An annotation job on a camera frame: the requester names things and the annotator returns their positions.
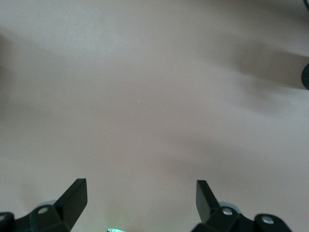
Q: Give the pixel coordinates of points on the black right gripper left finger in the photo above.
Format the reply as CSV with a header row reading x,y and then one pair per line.
x,y
70,203

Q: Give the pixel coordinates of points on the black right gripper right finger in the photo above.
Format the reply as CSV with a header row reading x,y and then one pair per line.
x,y
205,203

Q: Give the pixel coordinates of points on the black foam cylinder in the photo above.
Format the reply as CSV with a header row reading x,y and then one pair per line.
x,y
306,77

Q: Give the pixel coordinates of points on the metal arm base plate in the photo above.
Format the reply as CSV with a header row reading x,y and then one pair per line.
x,y
113,230

